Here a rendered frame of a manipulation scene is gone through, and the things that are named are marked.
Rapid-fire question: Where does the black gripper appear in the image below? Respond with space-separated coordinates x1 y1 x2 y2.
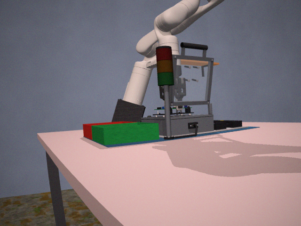
159 86 182 111

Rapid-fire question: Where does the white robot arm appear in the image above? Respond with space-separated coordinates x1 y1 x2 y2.
123 0 224 105

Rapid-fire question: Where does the red open tray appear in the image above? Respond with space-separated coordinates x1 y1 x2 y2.
83 121 132 140

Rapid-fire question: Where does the green box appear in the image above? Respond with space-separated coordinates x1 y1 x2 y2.
91 122 159 145

